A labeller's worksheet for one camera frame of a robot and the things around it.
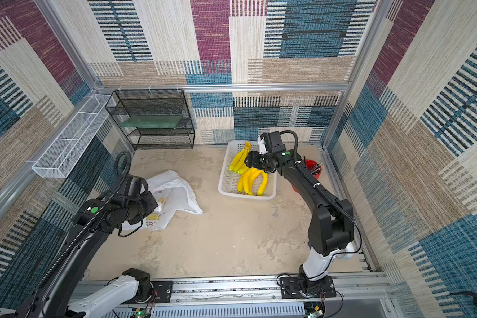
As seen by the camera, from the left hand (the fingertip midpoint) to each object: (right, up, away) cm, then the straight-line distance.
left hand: (157, 202), depth 72 cm
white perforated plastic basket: (+24, +3, +28) cm, 37 cm away
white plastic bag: (-3, 0, +24) cm, 24 cm away
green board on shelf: (-12, +34, +22) cm, 42 cm away
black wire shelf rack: (-12, +44, +27) cm, 53 cm away
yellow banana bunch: (+33, +6, +25) cm, 42 cm away
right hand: (+36, +14, +14) cm, 41 cm away
